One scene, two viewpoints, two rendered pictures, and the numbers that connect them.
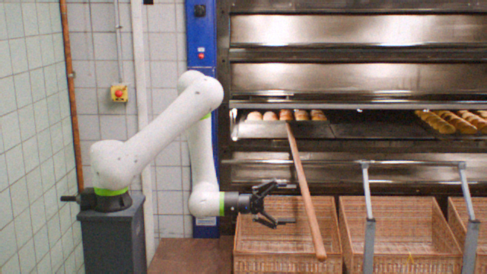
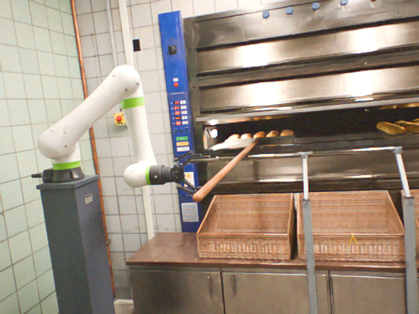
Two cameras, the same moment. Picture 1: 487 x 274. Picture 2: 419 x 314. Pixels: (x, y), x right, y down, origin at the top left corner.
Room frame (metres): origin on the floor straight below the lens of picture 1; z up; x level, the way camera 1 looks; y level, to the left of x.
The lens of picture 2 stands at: (0.28, -0.56, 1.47)
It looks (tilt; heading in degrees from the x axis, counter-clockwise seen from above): 8 degrees down; 14
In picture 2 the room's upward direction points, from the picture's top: 6 degrees counter-clockwise
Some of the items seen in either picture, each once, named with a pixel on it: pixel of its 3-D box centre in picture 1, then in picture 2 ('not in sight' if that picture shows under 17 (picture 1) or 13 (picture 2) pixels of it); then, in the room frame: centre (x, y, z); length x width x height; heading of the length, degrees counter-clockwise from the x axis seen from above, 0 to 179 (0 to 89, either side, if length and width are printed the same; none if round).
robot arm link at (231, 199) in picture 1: (232, 203); (159, 174); (1.82, 0.08, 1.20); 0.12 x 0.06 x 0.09; 0
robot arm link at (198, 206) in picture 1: (206, 202); (139, 175); (1.82, 0.19, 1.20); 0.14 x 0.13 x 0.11; 90
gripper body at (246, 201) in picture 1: (251, 203); (174, 174); (1.81, 0.01, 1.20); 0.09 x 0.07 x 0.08; 90
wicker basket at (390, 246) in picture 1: (395, 235); (345, 222); (2.54, -0.76, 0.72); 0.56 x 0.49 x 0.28; 89
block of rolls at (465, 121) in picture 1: (463, 119); (418, 125); (3.23, -1.35, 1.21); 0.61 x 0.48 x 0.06; 179
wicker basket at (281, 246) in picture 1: (286, 234); (247, 223); (2.55, -0.18, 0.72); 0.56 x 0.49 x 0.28; 88
